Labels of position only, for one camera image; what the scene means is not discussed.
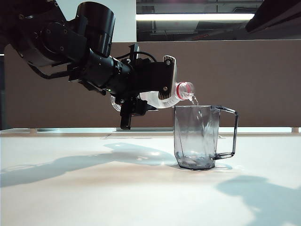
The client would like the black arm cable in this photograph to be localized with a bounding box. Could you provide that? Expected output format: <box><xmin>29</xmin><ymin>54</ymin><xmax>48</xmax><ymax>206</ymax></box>
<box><xmin>28</xmin><ymin>61</ymin><xmax>72</xmax><ymax>80</ymax></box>

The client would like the white ceiling light strip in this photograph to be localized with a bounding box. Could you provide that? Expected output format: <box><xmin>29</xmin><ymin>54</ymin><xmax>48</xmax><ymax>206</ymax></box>
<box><xmin>135</xmin><ymin>13</ymin><xmax>256</xmax><ymax>22</ymax></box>

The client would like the clear red-label water bottle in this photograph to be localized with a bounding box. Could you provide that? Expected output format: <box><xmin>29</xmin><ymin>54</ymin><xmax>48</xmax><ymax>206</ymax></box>
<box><xmin>110</xmin><ymin>81</ymin><xmax>196</xmax><ymax>112</ymax></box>

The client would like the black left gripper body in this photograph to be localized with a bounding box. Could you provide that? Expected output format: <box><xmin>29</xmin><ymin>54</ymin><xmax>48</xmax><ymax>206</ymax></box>
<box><xmin>120</xmin><ymin>43</ymin><xmax>165</xmax><ymax>130</ymax></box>

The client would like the brown desk partition panel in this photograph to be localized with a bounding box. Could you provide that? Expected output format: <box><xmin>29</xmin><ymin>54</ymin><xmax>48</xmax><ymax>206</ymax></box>
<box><xmin>4</xmin><ymin>41</ymin><xmax>301</xmax><ymax>129</ymax></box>

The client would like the transparent grey faceted cup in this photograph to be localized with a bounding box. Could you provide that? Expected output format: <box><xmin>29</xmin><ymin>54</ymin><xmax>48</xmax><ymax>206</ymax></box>
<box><xmin>174</xmin><ymin>105</ymin><xmax>239</xmax><ymax>170</ymax></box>

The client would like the aluminium partition base rail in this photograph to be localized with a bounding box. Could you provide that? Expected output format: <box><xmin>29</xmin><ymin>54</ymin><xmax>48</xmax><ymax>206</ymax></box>
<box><xmin>0</xmin><ymin>127</ymin><xmax>301</xmax><ymax>135</ymax></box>

